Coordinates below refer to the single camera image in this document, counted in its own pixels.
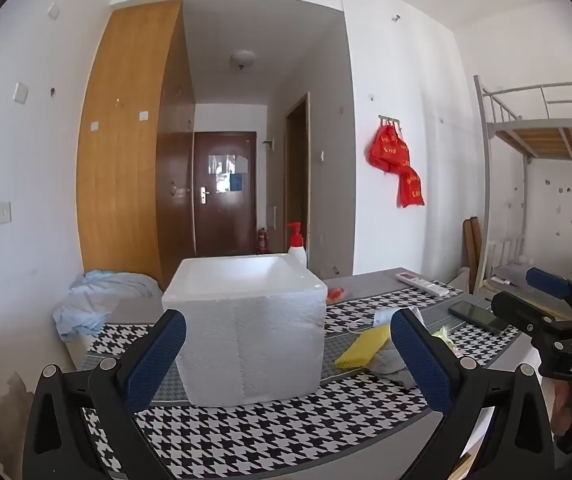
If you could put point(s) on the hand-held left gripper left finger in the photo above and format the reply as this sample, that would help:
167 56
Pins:
158 360

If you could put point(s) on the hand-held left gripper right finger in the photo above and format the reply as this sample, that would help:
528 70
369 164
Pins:
421 360

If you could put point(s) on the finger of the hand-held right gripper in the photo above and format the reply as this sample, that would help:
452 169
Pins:
548 283
516 310

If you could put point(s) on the white tissue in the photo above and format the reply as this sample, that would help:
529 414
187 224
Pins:
383 317

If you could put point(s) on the yellow foam sponge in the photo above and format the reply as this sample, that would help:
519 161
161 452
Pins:
363 347

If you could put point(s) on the white foam box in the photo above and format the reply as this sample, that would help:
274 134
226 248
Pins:
251 320

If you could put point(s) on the person's right hand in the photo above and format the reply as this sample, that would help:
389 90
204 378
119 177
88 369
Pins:
562 407

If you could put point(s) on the black smartphone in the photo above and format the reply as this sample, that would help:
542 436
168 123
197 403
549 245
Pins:
478 315

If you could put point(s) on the white bag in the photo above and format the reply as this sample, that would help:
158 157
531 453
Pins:
462 276

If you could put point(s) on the brown wooden boards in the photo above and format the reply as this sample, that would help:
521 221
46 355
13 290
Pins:
473 250

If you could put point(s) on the white remote control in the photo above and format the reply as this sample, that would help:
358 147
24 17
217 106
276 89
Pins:
421 282

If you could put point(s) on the light blue cloth pile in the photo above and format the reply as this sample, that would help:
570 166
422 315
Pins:
100 300

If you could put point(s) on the red snack packet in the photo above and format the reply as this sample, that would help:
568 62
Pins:
336 292

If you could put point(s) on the houndstooth tablecloth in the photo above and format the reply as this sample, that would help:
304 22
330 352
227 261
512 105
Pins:
266 435

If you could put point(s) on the metal bunk bed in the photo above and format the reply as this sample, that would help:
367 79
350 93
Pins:
541 125

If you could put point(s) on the red fire extinguisher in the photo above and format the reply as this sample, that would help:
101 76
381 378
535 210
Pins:
263 241

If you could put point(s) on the red bag with yellow print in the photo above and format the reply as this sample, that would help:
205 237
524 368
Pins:
411 187
388 150

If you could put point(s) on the dark brown entrance door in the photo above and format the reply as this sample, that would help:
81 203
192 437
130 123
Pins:
225 210

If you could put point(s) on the white pump bottle red pump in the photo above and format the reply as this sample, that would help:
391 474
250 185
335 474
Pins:
297 247

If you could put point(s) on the blue paper notice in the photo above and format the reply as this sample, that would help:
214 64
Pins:
236 183

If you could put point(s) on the wooden wardrobe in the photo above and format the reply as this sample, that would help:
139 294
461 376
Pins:
125 160

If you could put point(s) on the ceiling lamp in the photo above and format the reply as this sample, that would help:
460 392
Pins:
242 58

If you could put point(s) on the white wall socket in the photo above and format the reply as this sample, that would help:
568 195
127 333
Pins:
4 212

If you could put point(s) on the brown side door frame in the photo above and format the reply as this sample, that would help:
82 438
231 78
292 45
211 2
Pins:
298 180

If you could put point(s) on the metal wall hook rack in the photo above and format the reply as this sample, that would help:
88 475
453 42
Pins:
391 120

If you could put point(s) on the small white wall switch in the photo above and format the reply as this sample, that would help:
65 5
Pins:
54 11

